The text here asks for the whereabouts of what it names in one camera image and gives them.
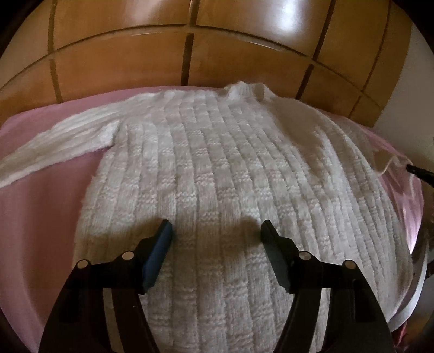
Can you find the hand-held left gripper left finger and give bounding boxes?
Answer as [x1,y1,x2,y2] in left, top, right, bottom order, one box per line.
[38,219,173,353]

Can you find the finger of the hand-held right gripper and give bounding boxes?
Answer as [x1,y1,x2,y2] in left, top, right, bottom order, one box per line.
[406,164,434,187]

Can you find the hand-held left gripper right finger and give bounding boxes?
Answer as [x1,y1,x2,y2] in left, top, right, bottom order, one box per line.
[260,219,396,353]

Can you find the white knit sweater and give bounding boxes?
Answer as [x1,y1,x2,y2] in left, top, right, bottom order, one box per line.
[0,81,416,353]

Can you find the white mattress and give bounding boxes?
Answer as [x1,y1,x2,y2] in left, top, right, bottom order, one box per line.
[387,242,428,328]

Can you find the pink bed sheet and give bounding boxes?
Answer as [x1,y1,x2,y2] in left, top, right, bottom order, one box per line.
[0,85,426,340]

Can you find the wooden headboard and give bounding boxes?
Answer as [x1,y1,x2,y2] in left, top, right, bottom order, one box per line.
[0,0,412,127]

